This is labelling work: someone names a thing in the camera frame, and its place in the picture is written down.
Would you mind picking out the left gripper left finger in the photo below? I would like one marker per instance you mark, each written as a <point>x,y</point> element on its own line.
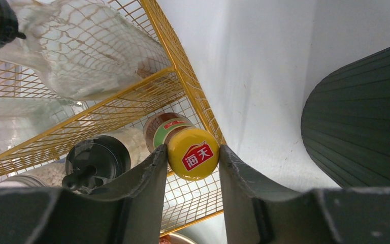
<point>126,210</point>

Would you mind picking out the silver lid spice jar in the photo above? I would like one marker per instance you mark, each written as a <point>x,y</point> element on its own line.
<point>49,175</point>

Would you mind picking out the black plastic trash bin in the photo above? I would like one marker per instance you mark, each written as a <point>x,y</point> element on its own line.
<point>345,123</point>

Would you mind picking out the cream round plate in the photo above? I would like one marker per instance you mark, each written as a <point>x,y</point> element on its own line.
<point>175,238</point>

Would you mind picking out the yellow cap sauce bottle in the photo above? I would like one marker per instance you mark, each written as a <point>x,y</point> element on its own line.
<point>193,153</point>

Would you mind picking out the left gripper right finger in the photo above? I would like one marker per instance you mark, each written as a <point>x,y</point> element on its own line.
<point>260,210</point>

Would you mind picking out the yellow wire mesh rack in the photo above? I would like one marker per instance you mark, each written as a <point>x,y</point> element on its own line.
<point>173,89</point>

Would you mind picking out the black lid spice jar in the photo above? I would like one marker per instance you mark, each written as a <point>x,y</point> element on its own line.
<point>96,161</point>

